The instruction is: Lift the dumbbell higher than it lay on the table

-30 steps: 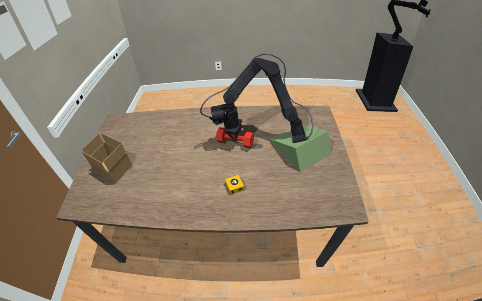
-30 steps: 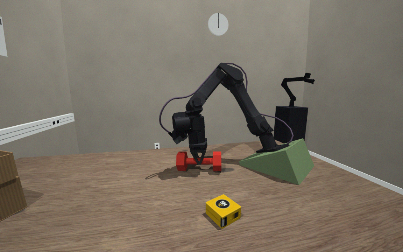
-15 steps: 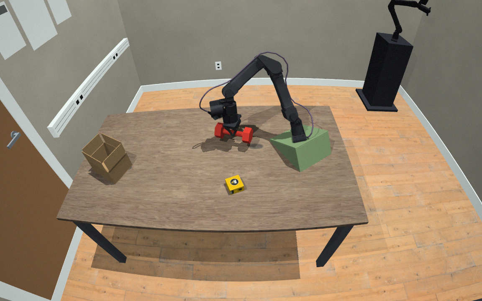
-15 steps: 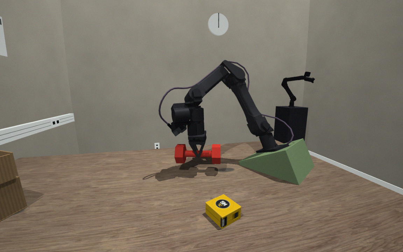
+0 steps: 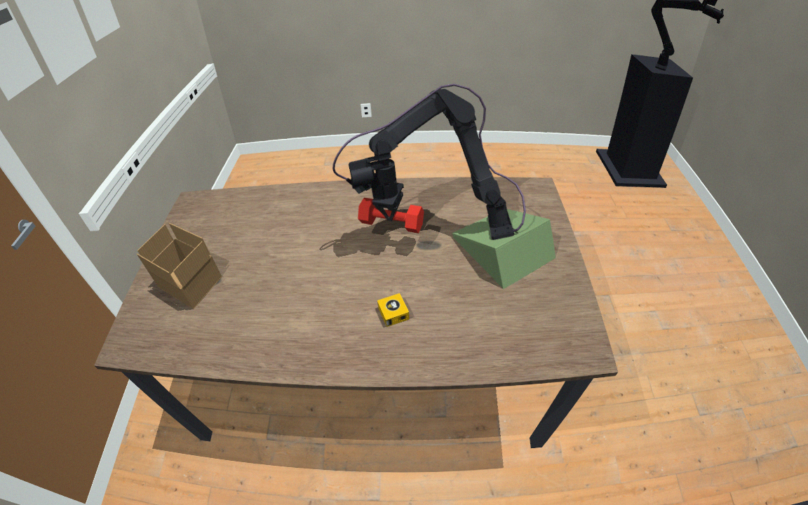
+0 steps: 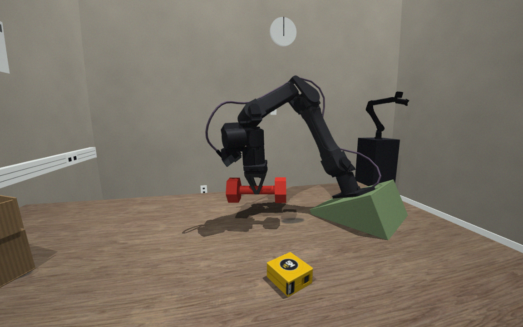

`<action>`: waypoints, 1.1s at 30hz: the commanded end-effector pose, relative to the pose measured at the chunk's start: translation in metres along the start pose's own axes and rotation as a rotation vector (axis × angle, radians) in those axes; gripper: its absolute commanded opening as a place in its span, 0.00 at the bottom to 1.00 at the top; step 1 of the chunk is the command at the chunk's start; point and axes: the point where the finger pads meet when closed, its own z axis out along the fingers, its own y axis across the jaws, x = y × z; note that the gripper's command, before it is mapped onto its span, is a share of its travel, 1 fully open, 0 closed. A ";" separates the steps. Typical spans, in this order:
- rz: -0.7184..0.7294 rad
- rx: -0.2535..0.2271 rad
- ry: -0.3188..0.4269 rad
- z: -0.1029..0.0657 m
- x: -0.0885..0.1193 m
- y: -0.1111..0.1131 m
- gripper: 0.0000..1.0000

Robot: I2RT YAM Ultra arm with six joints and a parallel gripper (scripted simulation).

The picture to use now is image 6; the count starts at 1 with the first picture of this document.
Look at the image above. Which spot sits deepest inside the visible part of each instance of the yellow tape measure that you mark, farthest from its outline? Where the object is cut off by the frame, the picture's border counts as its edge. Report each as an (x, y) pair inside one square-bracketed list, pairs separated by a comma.
[(289, 273)]

